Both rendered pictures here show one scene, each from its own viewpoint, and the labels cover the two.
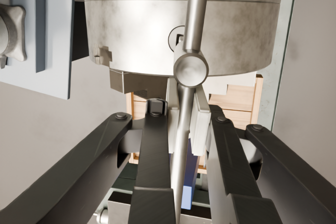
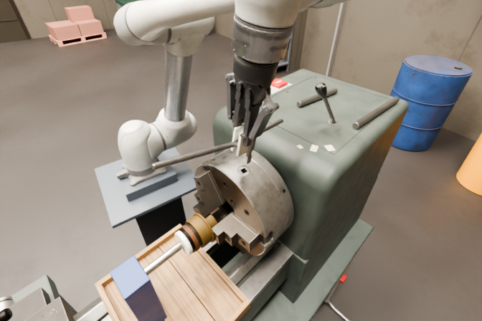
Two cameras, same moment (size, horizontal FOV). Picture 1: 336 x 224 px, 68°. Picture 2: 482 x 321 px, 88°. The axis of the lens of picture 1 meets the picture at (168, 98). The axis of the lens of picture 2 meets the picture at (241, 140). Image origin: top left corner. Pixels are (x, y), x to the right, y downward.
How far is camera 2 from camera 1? 51 cm
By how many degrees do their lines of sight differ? 61
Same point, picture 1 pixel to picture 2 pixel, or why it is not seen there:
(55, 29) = (163, 193)
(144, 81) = (208, 187)
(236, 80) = (242, 234)
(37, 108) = (41, 253)
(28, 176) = not seen: outside the picture
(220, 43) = (254, 183)
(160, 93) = (205, 203)
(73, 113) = not seen: hidden behind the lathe
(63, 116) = not seen: hidden behind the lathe
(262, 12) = (277, 196)
